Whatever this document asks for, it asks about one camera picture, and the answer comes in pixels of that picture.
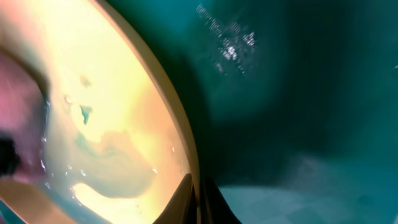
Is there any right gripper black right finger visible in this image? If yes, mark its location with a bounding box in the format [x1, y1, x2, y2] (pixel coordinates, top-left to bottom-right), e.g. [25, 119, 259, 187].
[200, 177, 241, 224]

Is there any blue plastic tray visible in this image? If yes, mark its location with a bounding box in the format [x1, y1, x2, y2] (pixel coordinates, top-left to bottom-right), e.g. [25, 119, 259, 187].
[104, 0, 397, 223]

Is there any brown sponge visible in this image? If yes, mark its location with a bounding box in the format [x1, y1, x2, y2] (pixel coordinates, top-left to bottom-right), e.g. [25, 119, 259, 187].
[1, 52, 45, 183]

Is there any yellow plate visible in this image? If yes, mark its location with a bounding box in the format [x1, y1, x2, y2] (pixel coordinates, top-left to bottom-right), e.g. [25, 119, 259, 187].
[1, 0, 201, 223]

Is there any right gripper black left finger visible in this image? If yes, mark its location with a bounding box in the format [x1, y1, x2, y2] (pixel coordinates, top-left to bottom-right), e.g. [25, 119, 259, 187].
[154, 174, 197, 224]

